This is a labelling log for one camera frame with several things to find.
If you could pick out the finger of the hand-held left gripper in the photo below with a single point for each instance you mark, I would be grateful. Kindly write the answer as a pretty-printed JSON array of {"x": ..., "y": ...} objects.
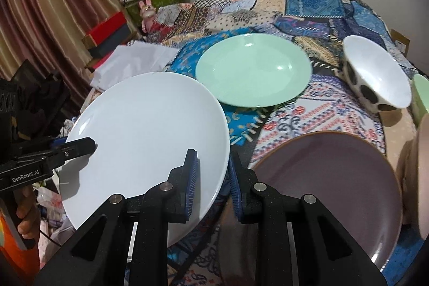
[{"x": 80, "y": 146}]

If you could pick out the dark cloth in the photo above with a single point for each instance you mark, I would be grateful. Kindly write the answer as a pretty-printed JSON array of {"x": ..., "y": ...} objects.
[{"x": 43, "y": 98}]

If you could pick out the large white plate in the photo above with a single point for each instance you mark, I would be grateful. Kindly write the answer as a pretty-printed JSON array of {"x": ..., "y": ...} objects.
[{"x": 144, "y": 125}]

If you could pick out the beige bowl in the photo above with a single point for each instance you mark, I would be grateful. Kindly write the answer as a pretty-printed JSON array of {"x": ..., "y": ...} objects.
[{"x": 423, "y": 172}]

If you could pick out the dark flat box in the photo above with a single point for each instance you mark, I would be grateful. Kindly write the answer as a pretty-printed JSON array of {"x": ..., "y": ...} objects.
[{"x": 114, "y": 46}]

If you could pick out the red box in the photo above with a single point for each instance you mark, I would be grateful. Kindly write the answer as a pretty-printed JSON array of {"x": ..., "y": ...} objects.
[{"x": 107, "y": 28}]

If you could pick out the person's left hand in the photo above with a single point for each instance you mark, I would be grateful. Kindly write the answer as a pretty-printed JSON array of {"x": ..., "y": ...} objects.
[{"x": 28, "y": 212}]

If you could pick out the pile of plastic bags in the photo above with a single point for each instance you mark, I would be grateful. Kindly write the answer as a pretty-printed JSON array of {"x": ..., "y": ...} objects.
[{"x": 53, "y": 205}]

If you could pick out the mint green plate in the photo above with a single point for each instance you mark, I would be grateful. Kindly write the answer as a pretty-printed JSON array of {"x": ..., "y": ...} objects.
[{"x": 251, "y": 71}]

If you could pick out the patchwork blanket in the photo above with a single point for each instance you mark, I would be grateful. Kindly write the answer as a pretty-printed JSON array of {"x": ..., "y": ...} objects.
[{"x": 301, "y": 21}]

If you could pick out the white bowl with black spots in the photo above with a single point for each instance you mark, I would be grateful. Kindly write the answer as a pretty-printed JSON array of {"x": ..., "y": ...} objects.
[{"x": 375, "y": 71}]

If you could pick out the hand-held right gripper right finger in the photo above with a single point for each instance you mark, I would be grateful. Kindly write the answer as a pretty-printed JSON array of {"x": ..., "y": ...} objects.
[{"x": 234, "y": 195}]

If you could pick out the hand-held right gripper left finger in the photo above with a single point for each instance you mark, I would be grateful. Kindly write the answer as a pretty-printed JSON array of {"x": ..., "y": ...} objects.
[{"x": 191, "y": 185}]

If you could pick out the white cloth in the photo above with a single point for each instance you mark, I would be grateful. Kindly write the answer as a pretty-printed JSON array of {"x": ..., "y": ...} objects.
[{"x": 134, "y": 61}]

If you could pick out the small green bowl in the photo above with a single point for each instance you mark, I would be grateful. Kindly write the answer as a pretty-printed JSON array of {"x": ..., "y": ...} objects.
[{"x": 421, "y": 95}]

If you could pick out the pink bunny toy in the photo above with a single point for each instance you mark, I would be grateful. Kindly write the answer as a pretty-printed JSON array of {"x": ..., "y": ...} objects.
[{"x": 147, "y": 13}]

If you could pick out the cardboard box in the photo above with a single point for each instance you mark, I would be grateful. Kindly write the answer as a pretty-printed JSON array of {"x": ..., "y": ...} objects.
[{"x": 400, "y": 39}]

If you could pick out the purple plate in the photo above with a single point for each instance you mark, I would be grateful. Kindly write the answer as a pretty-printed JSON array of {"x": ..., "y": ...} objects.
[{"x": 328, "y": 178}]

